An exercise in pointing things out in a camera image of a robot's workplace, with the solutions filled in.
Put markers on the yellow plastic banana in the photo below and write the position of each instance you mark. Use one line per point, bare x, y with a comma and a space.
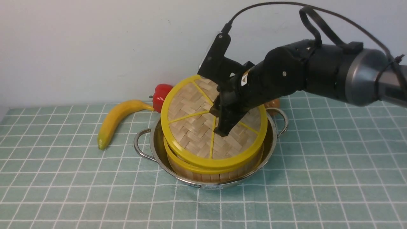
115, 117

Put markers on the green checkered tablecloth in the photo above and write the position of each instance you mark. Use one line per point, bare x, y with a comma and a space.
336, 167

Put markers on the yellow woven bamboo steamer lid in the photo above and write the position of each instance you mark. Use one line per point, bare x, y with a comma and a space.
188, 127

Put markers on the yellow rimmed bamboo steamer basket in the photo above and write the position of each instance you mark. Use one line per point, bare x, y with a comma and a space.
211, 175

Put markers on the stainless steel pot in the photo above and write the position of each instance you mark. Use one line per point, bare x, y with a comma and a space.
159, 154

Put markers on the red plastic bell pepper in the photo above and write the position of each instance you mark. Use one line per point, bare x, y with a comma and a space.
160, 93

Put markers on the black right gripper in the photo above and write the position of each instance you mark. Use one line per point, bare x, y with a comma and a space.
242, 87

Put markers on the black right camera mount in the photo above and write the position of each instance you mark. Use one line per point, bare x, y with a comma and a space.
218, 68

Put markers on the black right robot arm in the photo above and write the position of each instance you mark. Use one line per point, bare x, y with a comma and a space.
355, 75

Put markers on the brown plastic potato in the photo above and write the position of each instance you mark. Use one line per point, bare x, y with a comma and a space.
273, 104

